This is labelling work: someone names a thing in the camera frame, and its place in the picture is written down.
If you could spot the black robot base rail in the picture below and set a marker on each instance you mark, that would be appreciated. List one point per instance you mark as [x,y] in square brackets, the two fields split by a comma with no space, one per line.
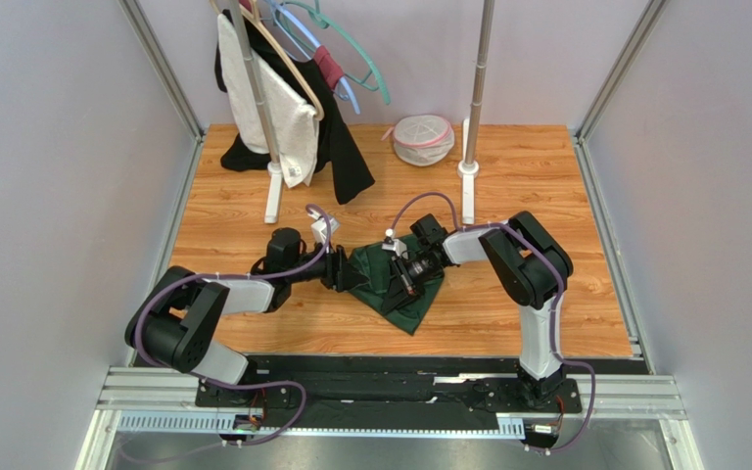
[399,393]

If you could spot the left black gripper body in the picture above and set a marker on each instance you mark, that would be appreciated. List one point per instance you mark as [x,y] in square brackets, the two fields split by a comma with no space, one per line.
[329,273]

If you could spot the white hanging towel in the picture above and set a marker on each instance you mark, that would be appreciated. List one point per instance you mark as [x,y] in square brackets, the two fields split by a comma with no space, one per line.
[293,118]

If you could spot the right white rack foot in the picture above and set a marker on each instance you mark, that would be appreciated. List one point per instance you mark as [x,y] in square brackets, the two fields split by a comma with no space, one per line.
[468,173]

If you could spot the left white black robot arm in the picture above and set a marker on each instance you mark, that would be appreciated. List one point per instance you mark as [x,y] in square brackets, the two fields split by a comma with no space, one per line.
[175,325]

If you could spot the white mesh laundry bag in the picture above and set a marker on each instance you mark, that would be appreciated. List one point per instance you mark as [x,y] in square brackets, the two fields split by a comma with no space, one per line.
[421,140]

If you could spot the aluminium frame rail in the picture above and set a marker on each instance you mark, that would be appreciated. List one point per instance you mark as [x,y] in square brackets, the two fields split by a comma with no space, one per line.
[641,411]

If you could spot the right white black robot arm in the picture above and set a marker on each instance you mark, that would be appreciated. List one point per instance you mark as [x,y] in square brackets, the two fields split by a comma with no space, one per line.
[530,265]

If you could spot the left white rack foot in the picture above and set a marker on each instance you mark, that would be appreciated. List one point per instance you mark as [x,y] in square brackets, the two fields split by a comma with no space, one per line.
[274,195]

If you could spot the dark green cloth napkin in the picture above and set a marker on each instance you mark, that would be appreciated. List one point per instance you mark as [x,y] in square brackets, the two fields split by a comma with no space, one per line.
[373,262]

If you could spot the black hanging garment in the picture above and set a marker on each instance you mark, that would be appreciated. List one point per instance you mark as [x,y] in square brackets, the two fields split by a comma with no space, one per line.
[336,146]

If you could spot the blue plastic hanger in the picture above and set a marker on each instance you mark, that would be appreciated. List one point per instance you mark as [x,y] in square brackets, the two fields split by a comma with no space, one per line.
[307,44]

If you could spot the teal plastic hanger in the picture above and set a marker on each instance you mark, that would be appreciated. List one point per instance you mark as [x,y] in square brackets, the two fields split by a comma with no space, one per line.
[371,79]

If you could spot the dark red hanging cloth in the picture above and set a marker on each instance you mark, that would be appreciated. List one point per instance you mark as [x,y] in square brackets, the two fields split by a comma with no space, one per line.
[331,71]

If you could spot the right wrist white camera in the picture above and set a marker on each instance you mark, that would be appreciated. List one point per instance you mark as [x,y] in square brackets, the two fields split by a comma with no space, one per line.
[393,244]

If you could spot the left metal rack pole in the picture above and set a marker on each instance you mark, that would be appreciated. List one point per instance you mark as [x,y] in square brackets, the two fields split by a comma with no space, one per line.
[254,75]

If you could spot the wrist white camera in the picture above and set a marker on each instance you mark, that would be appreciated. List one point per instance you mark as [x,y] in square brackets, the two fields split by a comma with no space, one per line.
[393,244]
[323,228]

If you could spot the white rack foot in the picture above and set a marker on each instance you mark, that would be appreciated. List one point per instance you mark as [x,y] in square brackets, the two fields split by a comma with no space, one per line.
[274,195]
[468,173]

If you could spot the metal rack pole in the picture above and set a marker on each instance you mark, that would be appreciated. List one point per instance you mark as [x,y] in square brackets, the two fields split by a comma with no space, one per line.
[254,75]
[472,123]

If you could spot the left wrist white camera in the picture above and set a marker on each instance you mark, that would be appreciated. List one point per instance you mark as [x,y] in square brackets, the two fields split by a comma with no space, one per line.
[323,228]

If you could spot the wooden clothes hanger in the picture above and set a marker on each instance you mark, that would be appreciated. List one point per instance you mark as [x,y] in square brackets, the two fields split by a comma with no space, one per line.
[250,13]

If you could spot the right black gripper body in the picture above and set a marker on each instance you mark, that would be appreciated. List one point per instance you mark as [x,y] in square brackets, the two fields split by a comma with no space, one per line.
[402,279]

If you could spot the right metal rack pole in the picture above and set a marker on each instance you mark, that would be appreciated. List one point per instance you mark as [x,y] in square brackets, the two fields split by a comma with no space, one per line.
[472,123]

